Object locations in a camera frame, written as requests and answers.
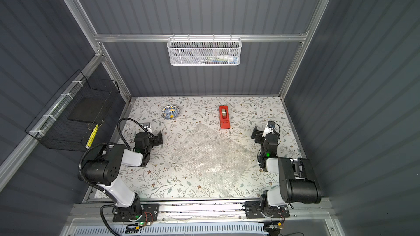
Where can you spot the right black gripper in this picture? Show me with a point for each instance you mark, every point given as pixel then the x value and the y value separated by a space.
pixel 260 134

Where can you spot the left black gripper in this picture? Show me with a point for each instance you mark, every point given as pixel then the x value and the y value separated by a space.
pixel 155 138

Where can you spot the blue yellow patterned bowl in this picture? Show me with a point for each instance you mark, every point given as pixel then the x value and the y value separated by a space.
pixel 170 112

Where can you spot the clear bubble wrap sheet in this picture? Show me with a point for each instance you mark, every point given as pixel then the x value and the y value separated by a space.
pixel 216 162

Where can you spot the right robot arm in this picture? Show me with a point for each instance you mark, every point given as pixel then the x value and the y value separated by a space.
pixel 297 182

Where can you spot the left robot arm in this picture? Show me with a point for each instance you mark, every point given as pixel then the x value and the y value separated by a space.
pixel 100 165

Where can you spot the red tape dispenser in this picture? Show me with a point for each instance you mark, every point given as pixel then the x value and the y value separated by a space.
pixel 224 117

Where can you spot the floral table mat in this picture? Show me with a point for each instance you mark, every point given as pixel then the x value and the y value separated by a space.
pixel 162 179

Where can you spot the pens in white basket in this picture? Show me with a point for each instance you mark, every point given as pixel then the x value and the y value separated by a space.
pixel 220 59

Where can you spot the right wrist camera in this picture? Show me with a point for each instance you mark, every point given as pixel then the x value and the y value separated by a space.
pixel 270 127

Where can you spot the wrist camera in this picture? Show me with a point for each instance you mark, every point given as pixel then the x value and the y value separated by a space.
pixel 147 125
pixel 270 127

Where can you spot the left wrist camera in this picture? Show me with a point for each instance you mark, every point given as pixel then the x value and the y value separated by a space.
pixel 147 125

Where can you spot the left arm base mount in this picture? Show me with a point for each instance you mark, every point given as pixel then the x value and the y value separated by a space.
pixel 142 213

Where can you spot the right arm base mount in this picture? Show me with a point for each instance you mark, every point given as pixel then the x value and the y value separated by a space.
pixel 256 210

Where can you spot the black wire basket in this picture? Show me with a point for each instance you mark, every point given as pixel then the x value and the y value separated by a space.
pixel 68 123

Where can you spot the white wire basket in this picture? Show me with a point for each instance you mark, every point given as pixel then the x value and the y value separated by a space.
pixel 186 52

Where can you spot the aluminium front rail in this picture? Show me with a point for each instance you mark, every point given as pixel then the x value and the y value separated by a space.
pixel 204 211

